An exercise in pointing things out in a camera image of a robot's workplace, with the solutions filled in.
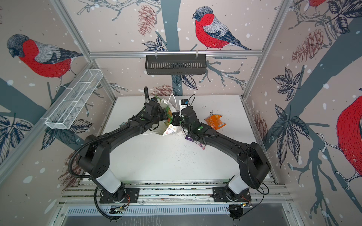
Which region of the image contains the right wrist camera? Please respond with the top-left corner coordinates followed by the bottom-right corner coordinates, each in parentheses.
top-left (179, 99), bottom-right (189, 111)

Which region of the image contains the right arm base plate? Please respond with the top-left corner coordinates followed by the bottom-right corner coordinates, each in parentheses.
top-left (210, 186), bottom-right (251, 202)

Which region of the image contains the purple snack packet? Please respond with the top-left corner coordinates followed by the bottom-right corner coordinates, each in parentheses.
top-left (185, 135), bottom-right (206, 150)

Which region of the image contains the white printed paper bag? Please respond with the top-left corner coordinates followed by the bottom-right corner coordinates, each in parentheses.
top-left (146, 94), bottom-right (182, 136)

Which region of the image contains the horizontal aluminium frame bar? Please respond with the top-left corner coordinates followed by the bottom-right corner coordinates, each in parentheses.
top-left (88, 50), bottom-right (264, 59)

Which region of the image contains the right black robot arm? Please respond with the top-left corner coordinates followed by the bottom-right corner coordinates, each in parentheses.
top-left (172, 106), bottom-right (271, 194)

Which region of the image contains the white mesh wall shelf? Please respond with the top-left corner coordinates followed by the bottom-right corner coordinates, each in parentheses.
top-left (45, 69), bottom-right (103, 130)

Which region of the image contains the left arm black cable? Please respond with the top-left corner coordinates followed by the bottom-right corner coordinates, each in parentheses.
top-left (67, 86), bottom-right (152, 221)

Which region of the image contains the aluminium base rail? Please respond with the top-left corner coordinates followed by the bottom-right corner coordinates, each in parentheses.
top-left (58, 181), bottom-right (294, 205)

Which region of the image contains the orange chips packet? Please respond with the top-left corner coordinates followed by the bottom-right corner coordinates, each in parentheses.
top-left (205, 115), bottom-right (226, 130)

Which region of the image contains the black hanging wire basket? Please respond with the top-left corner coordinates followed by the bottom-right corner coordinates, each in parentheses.
top-left (145, 55), bottom-right (206, 75)

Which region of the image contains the green corn snack packet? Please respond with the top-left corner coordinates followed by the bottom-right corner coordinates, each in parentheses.
top-left (166, 107), bottom-right (173, 125)

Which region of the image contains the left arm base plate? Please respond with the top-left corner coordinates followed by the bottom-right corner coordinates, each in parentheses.
top-left (100, 188), bottom-right (140, 204)

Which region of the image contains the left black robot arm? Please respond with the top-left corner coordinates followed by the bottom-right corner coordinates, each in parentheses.
top-left (77, 98), bottom-right (167, 198)

